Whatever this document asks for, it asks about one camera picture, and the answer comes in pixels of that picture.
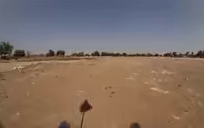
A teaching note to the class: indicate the robot's own part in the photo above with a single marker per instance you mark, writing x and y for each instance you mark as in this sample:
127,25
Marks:
135,125
64,125

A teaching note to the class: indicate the row of distant trees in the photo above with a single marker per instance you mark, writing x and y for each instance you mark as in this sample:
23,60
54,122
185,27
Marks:
5,48

